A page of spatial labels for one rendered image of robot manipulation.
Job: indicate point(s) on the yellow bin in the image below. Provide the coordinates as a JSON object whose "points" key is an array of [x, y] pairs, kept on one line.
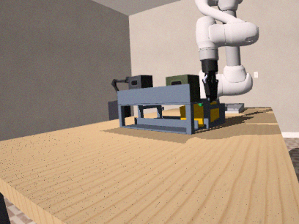
{"points": [[199, 114]]}

